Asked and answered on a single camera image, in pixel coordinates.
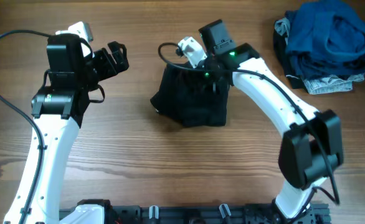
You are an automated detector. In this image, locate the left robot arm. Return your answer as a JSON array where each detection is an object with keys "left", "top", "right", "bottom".
[{"left": 4, "top": 34, "right": 129, "bottom": 223}]

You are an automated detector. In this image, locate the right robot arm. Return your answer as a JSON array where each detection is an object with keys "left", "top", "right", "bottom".
[{"left": 199, "top": 20, "right": 344, "bottom": 223}]

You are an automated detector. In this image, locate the black cable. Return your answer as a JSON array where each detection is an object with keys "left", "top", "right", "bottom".
[
  {"left": 157, "top": 42, "right": 341, "bottom": 218},
  {"left": 0, "top": 29, "right": 52, "bottom": 224}
]

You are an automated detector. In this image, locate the right black cable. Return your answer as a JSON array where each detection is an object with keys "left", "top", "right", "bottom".
[{"left": 157, "top": 42, "right": 341, "bottom": 218}]

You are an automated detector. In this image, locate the left black cable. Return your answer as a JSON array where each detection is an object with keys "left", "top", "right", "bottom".
[{"left": 0, "top": 29, "right": 52, "bottom": 224}]

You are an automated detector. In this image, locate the blue crumpled garment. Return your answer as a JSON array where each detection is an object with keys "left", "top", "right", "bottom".
[{"left": 285, "top": 1, "right": 365, "bottom": 80}]

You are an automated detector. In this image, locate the black garment under pile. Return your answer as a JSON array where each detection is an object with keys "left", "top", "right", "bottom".
[{"left": 273, "top": 30, "right": 305, "bottom": 89}]

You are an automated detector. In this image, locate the black t-shirt with logo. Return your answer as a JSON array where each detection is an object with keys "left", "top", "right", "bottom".
[{"left": 150, "top": 65, "right": 229, "bottom": 128}]

